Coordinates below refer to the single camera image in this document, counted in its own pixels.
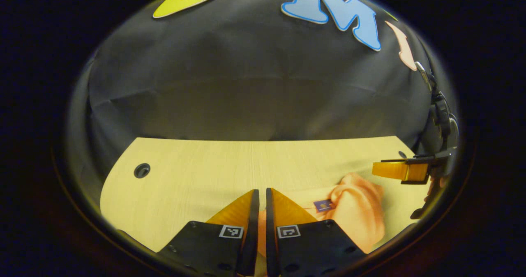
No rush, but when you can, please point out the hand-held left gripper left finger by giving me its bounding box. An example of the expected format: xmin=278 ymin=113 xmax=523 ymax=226
xmin=156 ymin=189 xmax=260 ymax=277

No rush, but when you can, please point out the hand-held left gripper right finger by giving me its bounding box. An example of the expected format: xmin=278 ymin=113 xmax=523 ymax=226
xmin=265 ymin=187 xmax=367 ymax=277

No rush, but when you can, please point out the webcam on black stand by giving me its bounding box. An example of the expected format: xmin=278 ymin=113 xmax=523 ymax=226
xmin=414 ymin=61 xmax=459 ymax=152

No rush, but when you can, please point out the pale orange T-shirt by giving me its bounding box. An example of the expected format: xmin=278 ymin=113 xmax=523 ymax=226
xmin=257 ymin=172 xmax=388 ymax=256

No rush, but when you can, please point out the black backdrop cloth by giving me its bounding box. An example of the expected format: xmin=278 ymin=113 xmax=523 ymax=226
xmin=67 ymin=0 xmax=460 ymax=214

